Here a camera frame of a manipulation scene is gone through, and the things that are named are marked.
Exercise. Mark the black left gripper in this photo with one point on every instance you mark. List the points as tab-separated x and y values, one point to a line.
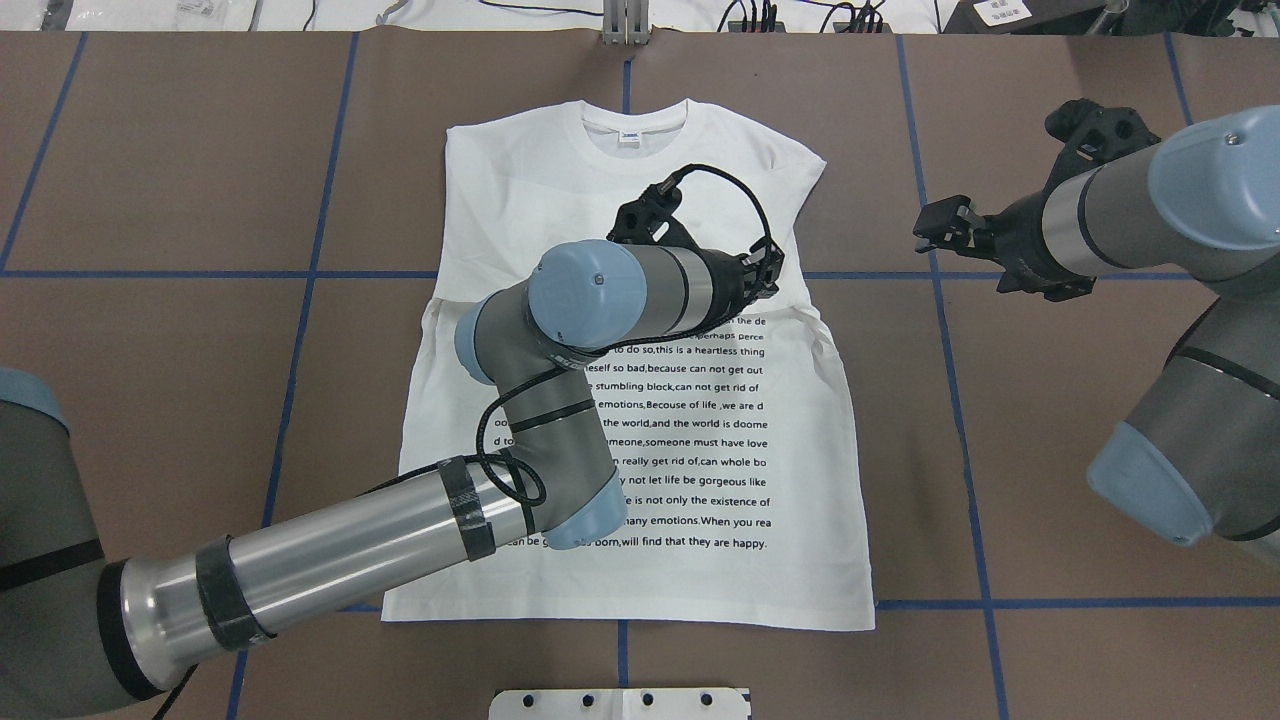
731	285

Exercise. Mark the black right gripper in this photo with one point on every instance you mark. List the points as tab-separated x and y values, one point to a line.
1018	238

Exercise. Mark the white long-sleeve text shirt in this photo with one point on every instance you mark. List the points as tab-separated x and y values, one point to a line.
736	449

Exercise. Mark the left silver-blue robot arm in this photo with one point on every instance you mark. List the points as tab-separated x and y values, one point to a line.
84	635

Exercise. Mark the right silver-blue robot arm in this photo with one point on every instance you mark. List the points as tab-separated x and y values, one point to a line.
1133	355

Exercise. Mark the black box with label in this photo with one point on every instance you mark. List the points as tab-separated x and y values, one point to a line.
1022	17

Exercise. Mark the grey aluminium frame post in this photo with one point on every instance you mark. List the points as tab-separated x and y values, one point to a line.
626	22

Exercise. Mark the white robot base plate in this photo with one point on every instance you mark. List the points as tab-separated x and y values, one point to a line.
624	703

